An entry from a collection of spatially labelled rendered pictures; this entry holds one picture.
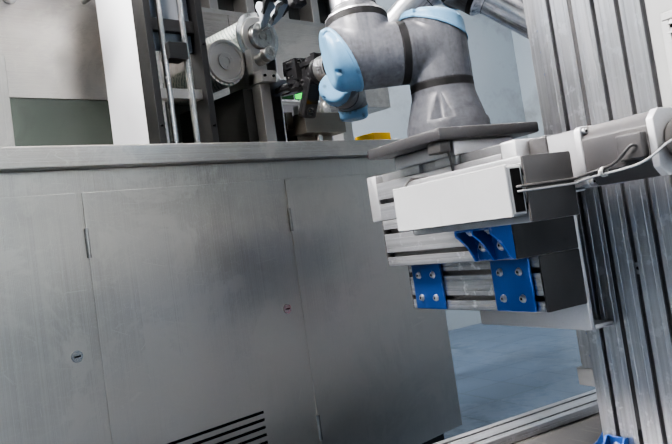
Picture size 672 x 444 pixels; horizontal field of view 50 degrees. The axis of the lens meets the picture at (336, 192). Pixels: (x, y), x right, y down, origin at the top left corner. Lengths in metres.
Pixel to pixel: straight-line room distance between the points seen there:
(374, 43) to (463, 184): 0.37
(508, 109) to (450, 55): 3.69
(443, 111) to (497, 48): 3.77
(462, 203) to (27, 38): 1.41
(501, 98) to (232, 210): 3.55
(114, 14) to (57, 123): 0.33
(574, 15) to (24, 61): 1.41
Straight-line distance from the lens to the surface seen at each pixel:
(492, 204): 0.99
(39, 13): 2.17
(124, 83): 1.99
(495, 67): 5.00
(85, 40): 2.20
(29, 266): 1.38
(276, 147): 1.66
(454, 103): 1.28
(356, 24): 1.30
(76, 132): 2.11
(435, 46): 1.31
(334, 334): 1.76
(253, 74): 2.01
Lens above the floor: 0.67
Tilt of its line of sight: 3 degrees up
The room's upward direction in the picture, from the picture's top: 8 degrees counter-clockwise
